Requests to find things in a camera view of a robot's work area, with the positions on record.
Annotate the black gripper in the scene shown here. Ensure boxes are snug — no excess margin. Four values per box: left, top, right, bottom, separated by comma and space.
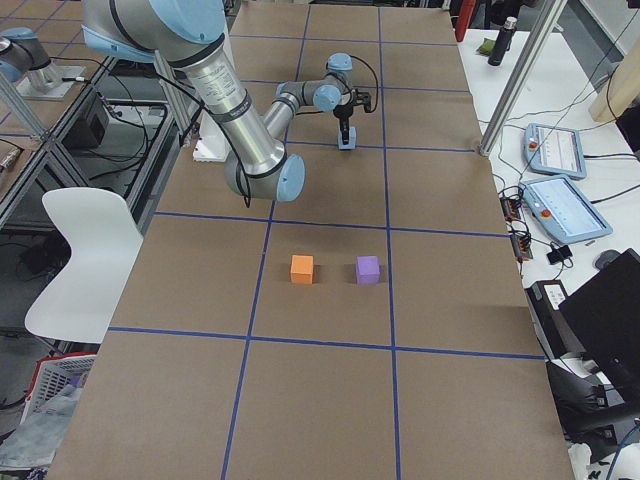
333, 89, 373, 139

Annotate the light blue foam block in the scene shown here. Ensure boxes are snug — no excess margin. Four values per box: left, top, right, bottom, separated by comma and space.
338, 126, 357, 151

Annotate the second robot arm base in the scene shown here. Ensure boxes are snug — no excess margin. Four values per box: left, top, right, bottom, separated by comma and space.
1, 27, 85, 101

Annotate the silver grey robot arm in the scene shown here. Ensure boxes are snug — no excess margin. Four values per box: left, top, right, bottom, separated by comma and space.
82, 1, 376, 202

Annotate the orange foam block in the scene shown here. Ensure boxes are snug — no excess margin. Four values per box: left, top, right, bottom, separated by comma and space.
290, 254, 314, 285

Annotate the purple foam block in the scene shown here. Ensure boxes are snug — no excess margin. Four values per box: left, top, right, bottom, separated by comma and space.
355, 256, 381, 285

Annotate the black water bottle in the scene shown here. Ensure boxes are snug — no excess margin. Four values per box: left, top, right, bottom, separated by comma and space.
488, 16, 517, 66

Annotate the orange terminal strip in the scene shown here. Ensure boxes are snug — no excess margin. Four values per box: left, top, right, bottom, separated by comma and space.
500, 197, 533, 263

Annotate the upper teach pendant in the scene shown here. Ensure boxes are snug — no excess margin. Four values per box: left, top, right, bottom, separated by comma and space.
523, 123, 587, 180

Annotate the teach pendant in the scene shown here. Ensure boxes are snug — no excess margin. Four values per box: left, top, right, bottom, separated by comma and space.
523, 123, 587, 180
519, 174, 613, 245

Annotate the lower teach pendant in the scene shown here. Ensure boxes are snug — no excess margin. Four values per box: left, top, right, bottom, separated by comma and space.
519, 174, 613, 245

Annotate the black power box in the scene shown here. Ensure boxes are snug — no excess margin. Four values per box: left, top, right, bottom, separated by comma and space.
62, 99, 108, 150

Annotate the white plastic chair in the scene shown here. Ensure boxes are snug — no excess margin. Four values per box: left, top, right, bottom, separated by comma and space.
25, 187, 143, 344

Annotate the black laptop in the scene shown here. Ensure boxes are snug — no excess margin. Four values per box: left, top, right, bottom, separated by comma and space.
560, 248, 639, 371

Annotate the white laundry basket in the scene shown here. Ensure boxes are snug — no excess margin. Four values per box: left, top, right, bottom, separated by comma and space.
21, 352, 97, 423

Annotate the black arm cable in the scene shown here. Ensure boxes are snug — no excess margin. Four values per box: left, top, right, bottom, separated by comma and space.
344, 54, 381, 114

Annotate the aluminium frame post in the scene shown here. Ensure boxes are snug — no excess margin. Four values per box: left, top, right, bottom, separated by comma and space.
479, 0, 568, 157

